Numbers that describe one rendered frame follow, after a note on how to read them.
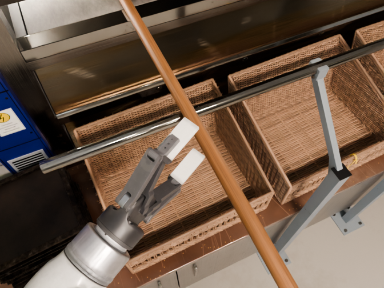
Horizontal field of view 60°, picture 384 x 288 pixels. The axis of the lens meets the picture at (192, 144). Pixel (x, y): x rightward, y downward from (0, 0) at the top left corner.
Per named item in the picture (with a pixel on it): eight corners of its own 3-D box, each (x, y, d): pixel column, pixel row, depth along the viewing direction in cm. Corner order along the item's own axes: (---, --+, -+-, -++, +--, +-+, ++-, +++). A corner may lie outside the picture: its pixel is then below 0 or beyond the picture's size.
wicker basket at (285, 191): (219, 117, 151) (224, 74, 128) (319, 76, 164) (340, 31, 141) (280, 207, 128) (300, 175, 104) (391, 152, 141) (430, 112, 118)
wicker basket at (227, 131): (90, 166, 137) (68, 127, 114) (210, 118, 151) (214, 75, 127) (131, 278, 114) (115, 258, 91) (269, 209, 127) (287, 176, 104)
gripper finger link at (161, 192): (147, 213, 55) (145, 219, 55) (186, 185, 63) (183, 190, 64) (131, 198, 56) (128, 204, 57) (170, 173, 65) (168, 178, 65)
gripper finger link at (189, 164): (182, 184, 62) (182, 185, 63) (205, 156, 64) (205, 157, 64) (170, 174, 63) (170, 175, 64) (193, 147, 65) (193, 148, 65)
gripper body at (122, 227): (86, 218, 51) (127, 172, 53) (104, 226, 59) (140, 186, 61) (120, 250, 48) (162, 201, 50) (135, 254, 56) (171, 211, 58)
